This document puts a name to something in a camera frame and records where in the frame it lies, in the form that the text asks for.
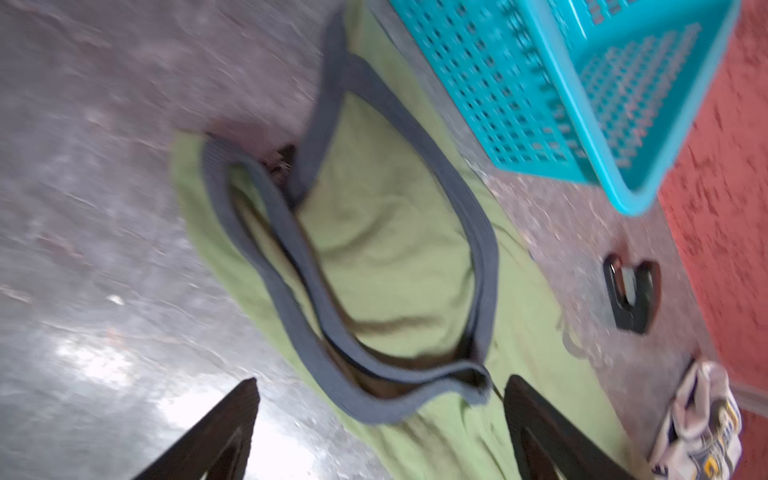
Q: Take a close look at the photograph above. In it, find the small black stapler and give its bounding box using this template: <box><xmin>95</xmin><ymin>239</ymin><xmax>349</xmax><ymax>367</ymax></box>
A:
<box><xmin>603</xmin><ymin>253</ymin><xmax>662</xmax><ymax>335</ymax></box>

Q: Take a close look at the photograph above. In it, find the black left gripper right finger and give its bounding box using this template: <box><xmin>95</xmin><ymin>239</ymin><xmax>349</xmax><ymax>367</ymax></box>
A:
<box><xmin>503</xmin><ymin>375</ymin><xmax>632</xmax><ymax>480</ymax></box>

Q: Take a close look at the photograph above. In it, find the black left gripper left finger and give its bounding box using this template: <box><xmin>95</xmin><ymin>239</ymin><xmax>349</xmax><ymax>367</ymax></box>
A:
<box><xmin>136</xmin><ymin>378</ymin><xmax>260</xmax><ymax>479</ymax></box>

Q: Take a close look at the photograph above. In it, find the teal plastic laundry basket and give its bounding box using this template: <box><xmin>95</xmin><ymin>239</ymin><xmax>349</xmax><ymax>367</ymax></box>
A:
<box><xmin>393</xmin><ymin>0</ymin><xmax>740</xmax><ymax>216</ymax></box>

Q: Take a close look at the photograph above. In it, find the white tank top navy trim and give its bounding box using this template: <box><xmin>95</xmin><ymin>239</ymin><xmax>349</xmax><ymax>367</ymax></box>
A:
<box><xmin>649</xmin><ymin>360</ymin><xmax>743</xmax><ymax>480</ymax></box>

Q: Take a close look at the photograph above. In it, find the green tank top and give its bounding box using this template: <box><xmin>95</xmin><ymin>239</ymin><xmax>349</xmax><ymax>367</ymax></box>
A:
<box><xmin>171</xmin><ymin>1</ymin><xmax>651</xmax><ymax>479</ymax></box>

